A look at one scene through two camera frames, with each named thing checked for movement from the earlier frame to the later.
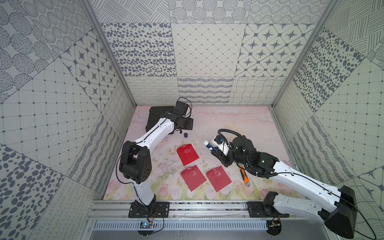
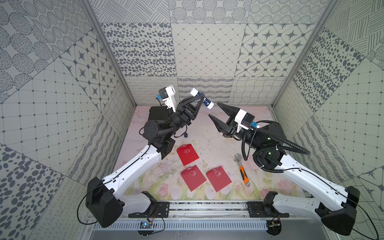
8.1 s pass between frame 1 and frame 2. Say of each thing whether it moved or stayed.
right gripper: moved
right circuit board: stayed
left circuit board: stayed
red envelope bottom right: stayed
